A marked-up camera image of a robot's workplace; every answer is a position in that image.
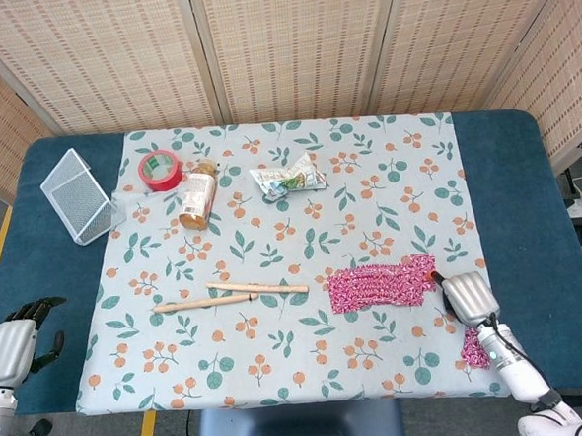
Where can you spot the crumpled white green snack bag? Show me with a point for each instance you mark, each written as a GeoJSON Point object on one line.
{"type": "Point", "coordinates": [274, 179]}

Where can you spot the wooden drumstick with green band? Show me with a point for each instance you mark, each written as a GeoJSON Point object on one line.
{"type": "Point", "coordinates": [192, 304]}

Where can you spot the red tape roll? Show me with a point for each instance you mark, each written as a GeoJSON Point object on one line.
{"type": "Point", "coordinates": [163, 184]}

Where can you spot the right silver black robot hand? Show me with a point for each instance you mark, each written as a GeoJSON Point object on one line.
{"type": "Point", "coordinates": [471, 296]}

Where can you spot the clear plastic bottle orange cap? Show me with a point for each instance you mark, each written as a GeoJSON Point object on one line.
{"type": "Point", "coordinates": [198, 194]}

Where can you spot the pink knitted cloth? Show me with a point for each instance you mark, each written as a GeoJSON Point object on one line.
{"type": "Point", "coordinates": [374, 287]}

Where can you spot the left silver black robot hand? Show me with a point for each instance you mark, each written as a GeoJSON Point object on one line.
{"type": "Point", "coordinates": [7, 349]}

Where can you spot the white mesh metal holder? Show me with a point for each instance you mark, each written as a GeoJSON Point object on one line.
{"type": "Point", "coordinates": [79, 196]}

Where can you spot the plain wooden drumstick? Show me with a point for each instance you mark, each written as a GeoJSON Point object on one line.
{"type": "Point", "coordinates": [275, 288]}

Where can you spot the bamboo folding screen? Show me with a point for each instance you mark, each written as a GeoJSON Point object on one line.
{"type": "Point", "coordinates": [300, 44]}

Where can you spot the floral leaf and fruit tablecloth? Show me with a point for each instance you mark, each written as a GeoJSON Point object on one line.
{"type": "Point", "coordinates": [279, 352]}

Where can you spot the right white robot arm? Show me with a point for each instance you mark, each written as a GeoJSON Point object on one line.
{"type": "Point", "coordinates": [520, 377]}

